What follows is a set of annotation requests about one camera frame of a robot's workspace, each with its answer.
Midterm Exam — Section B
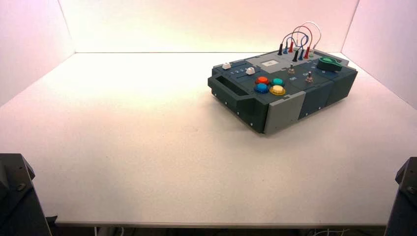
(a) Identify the blue jumper cable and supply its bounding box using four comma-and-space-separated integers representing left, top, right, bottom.
282, 31, 309, 61

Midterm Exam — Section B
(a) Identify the black jumper cable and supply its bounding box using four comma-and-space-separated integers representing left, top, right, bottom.
277, 32, 300, 63

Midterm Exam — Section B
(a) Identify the red jumper cable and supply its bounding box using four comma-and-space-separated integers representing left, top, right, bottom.
288, 25, 313, 60

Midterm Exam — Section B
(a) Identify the dark left arm base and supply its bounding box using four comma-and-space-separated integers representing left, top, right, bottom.
0, 153, 53, 236

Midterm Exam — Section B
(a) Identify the white cable under table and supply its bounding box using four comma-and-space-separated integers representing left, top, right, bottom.
307, 228, 352, 236

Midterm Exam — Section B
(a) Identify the dark teal task board box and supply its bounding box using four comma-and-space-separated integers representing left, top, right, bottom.
207, 49, 358, 135

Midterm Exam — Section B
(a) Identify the white jumper cable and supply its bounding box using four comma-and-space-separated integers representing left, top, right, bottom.
293, 21, 323, 58

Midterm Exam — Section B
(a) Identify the dark right arm base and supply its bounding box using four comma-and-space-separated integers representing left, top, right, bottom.
385, 157, 417, 236

